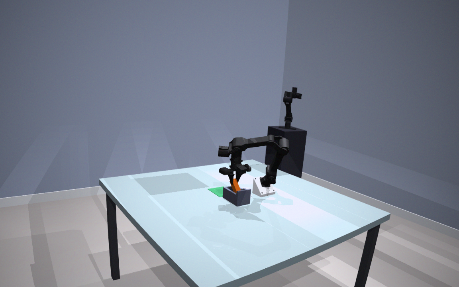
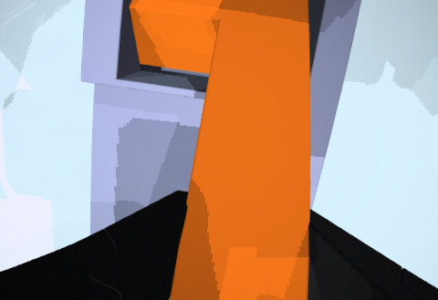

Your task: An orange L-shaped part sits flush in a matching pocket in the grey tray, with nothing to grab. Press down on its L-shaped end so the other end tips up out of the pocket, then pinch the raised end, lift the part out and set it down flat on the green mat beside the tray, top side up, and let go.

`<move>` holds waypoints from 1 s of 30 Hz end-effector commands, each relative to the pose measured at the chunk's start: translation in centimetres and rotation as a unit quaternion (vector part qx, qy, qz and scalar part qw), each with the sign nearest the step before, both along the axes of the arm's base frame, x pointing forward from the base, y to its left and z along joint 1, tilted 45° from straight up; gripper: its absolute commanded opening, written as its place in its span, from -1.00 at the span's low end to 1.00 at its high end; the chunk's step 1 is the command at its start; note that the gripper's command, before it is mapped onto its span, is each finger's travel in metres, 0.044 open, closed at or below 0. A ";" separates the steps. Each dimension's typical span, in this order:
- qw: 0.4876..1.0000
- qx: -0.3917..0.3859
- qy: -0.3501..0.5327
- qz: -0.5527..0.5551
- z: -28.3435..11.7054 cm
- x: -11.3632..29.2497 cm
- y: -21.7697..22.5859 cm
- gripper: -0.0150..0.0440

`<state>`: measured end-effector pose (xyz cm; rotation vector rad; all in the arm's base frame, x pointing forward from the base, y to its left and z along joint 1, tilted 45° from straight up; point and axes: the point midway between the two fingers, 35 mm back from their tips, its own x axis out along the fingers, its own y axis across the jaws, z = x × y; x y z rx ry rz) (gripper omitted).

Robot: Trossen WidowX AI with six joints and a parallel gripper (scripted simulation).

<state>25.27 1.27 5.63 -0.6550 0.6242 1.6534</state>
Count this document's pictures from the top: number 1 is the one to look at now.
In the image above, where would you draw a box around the orange l-shaped part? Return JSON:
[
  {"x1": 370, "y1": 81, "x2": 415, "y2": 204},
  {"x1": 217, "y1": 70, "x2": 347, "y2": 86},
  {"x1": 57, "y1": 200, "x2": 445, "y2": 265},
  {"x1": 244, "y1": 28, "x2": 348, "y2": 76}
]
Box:
[{"x1": 230, "y1": 179, "x2": 241, "y2": 193}]

